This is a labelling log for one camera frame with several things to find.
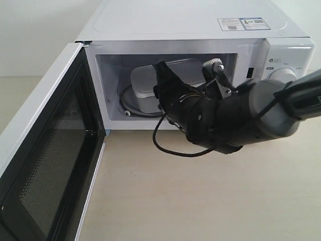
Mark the black roller ring under turntable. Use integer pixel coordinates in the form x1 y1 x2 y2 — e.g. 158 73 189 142
119 86 165 117

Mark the white Midea microwave oven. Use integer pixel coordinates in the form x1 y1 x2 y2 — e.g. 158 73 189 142
76 1 315 130

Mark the white upper power knob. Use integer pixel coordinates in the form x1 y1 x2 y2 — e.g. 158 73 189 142
269 68 297 83

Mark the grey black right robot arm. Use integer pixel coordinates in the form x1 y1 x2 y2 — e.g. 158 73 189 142
153 59 320 156

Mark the white microwave door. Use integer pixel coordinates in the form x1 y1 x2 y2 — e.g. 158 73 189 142
1 42 105 240

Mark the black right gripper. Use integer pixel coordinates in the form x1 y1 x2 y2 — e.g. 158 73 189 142
152 61 242 154

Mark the translucent plastic lidded container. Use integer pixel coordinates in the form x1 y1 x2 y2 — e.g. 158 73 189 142
130 58 205 113

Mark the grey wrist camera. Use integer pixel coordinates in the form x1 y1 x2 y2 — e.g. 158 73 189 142
202 58 225 83

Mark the glass turntable plate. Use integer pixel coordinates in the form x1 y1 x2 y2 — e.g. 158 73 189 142
117 85 163 119

